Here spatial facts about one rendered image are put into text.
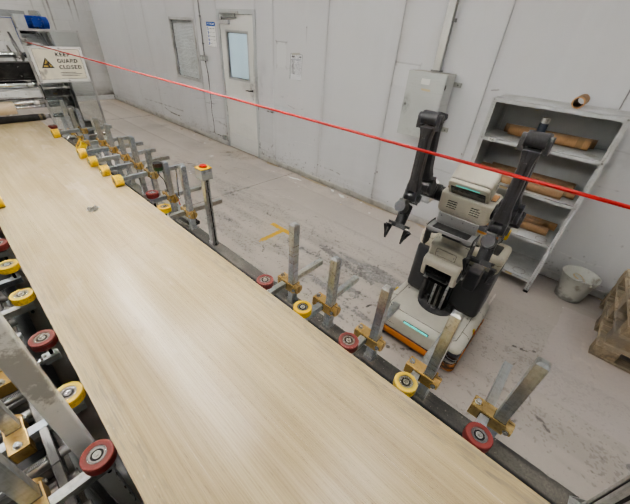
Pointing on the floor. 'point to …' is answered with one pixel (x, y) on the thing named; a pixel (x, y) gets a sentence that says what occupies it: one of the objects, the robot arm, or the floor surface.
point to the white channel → (40, 390)
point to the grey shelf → (577, 168)
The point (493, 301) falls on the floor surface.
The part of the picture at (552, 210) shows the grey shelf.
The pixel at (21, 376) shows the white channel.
